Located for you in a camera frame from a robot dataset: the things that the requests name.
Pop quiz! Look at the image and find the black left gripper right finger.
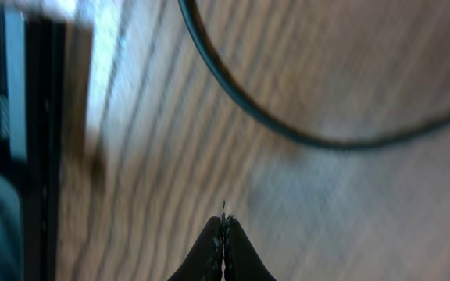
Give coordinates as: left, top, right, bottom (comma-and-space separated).
223, 215, 276, 281

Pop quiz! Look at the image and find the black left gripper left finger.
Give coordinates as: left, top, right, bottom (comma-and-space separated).
168, 216, 223, 281

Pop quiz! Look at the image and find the black USB-A cable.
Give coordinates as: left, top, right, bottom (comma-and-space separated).
177, 0, 450, 151

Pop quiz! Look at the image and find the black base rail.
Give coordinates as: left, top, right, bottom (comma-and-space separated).
0, 6, 66, 280

